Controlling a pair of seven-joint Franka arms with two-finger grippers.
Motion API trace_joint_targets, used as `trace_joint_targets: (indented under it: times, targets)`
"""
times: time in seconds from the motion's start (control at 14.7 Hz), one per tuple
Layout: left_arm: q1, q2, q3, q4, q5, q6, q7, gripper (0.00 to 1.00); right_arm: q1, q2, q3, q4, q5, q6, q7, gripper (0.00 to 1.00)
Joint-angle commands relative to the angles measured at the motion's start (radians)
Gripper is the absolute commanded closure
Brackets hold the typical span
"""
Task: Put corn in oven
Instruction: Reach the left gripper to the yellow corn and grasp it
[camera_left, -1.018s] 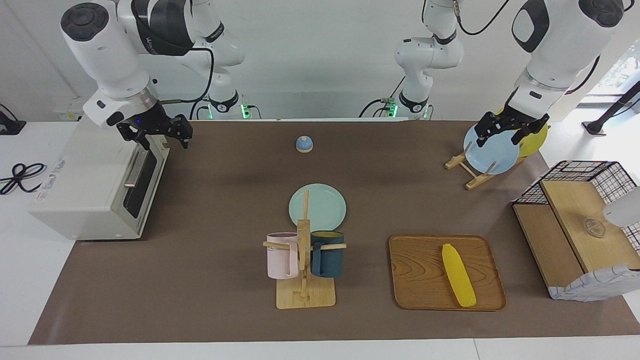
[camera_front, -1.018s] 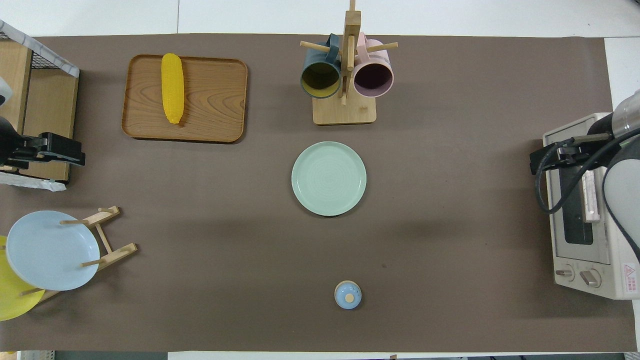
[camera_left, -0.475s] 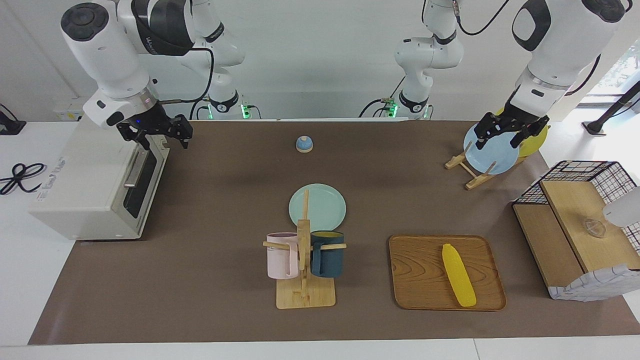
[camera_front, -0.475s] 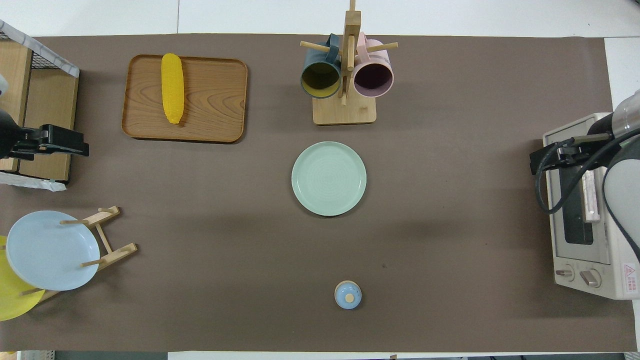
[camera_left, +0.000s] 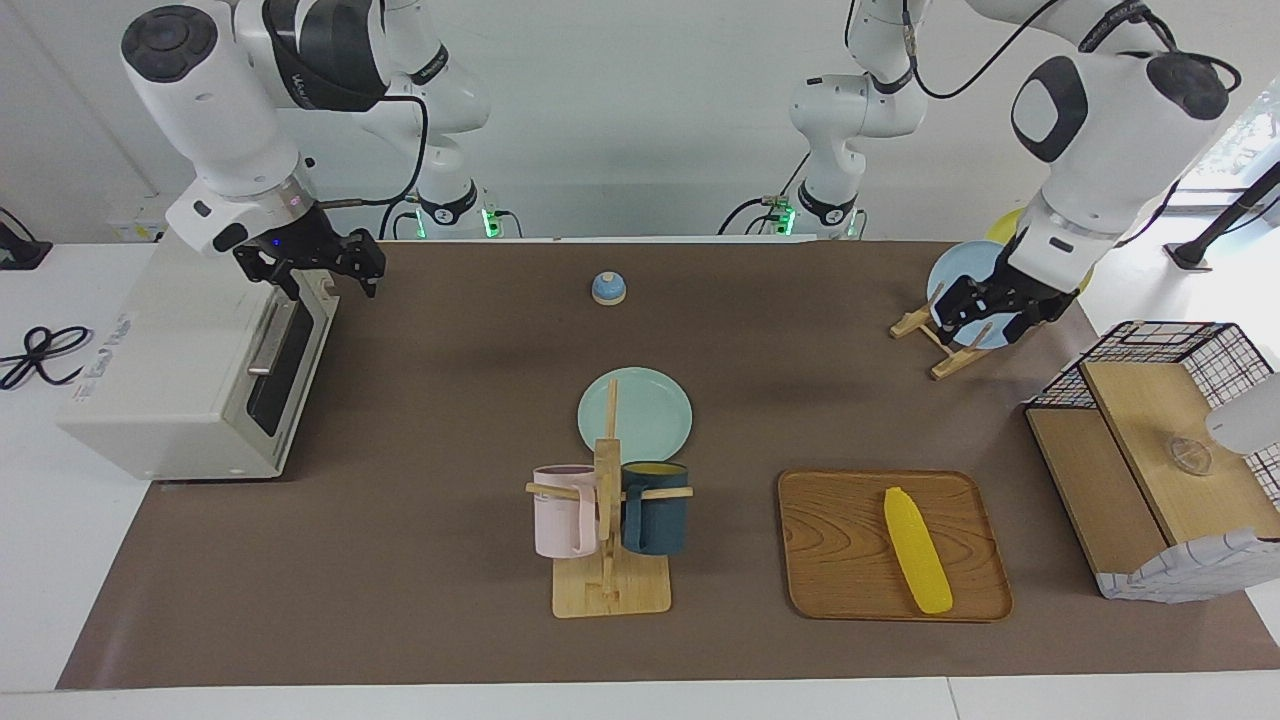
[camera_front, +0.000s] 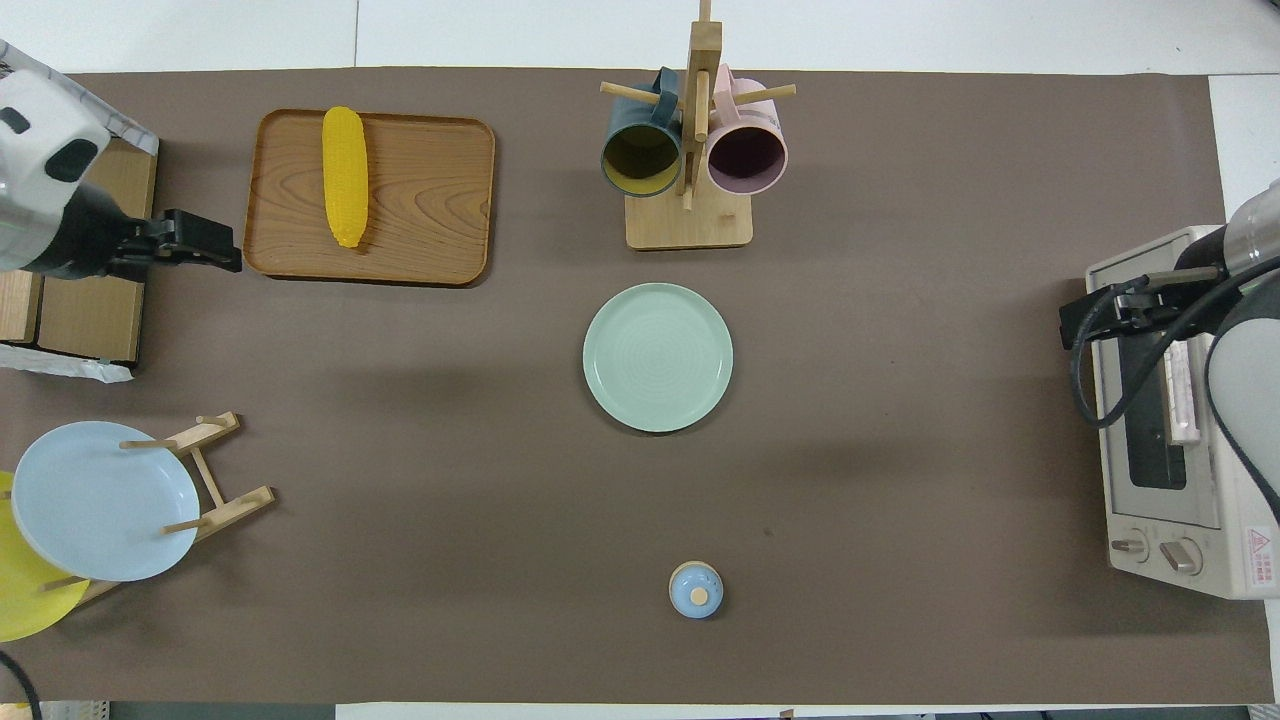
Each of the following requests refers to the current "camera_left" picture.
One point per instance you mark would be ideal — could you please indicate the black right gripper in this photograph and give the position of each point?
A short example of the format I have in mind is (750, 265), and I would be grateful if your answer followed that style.
(295, 248)

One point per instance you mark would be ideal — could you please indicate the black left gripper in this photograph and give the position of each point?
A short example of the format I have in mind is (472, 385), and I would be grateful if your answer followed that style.
(1015, 285)

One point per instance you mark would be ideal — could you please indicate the glass oven door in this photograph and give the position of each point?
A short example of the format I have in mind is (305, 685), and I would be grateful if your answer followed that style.
(285, 390)

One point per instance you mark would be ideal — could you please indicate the yellow corn cob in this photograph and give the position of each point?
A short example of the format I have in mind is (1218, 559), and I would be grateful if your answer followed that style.
(918, 552)

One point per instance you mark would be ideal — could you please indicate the pale green plate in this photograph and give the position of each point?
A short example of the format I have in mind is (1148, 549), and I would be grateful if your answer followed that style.
(650, 420)

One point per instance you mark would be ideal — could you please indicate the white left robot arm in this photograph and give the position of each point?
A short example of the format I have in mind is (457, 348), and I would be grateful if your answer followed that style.
(1100, 140)

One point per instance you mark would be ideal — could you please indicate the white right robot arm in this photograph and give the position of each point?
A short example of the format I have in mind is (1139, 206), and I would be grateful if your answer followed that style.
(200, 110)

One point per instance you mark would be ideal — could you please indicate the cream toaster oven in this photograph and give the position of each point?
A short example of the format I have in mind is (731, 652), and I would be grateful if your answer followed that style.
(160, 370)

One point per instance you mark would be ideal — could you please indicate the light blue plate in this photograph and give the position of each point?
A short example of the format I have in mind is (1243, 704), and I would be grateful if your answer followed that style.
(960, 265)

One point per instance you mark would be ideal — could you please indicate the wooden plate rack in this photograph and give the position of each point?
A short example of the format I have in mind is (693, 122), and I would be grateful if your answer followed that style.
(950, 362)

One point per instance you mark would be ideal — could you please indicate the yellow plate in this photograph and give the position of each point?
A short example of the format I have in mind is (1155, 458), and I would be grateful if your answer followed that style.
(1005, 228)

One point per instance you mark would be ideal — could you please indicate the brown table mat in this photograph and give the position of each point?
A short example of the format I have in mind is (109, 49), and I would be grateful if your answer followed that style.
(420, 400)

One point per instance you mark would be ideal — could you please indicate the white power strip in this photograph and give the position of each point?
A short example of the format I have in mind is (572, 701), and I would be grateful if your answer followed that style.
(140, 218)

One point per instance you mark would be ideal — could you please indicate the black stand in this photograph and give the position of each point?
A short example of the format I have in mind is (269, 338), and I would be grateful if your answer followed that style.
(1215, 225)

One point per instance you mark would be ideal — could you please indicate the small clear glass dish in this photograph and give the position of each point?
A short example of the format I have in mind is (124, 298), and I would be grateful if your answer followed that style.
(1190, 455)

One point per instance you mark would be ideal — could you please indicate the wooden serving tray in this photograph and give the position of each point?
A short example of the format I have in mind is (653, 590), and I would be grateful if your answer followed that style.
(840, 545)

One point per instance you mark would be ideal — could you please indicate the white rounded device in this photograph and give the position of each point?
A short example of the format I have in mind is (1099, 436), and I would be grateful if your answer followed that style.
(1250, 415)

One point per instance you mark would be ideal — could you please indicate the black clamp base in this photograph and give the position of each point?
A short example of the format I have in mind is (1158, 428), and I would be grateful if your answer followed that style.
(20, 250)

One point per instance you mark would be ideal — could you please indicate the pink mug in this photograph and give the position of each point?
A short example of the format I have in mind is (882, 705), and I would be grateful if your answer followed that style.
(560, 515)

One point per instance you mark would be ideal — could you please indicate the dark blue mug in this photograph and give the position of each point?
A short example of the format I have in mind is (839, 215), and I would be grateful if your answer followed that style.
(655, 520)

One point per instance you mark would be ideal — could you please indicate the wooden mug rack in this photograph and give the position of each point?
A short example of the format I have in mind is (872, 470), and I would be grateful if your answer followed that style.
(607, 590)

